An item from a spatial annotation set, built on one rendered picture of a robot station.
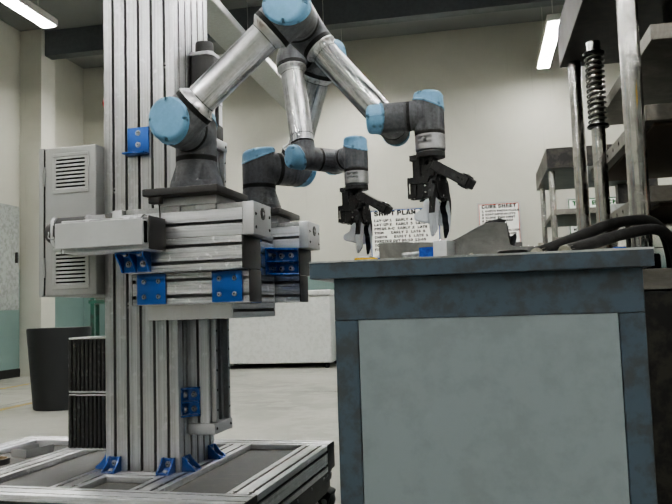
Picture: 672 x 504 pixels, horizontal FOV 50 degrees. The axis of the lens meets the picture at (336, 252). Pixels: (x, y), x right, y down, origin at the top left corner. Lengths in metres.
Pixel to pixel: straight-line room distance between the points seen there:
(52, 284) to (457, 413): 1.37
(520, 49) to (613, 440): 8.61
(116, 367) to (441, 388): 1.14
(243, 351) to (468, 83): 4.48
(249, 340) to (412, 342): 7.48
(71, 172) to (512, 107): 7.84
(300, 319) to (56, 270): 6.56
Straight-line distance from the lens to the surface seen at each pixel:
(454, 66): 9.89
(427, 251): 1.78
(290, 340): 8.84
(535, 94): 9.78
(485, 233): 2.15
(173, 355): 2.25
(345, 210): 2.22
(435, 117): 1.81
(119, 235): 1.98
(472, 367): 1.54
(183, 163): 2.06
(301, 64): 2.40
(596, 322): 1.55
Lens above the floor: 0.70
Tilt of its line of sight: 5 degrees up
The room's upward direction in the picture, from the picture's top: 2 degrees counter-clockwise
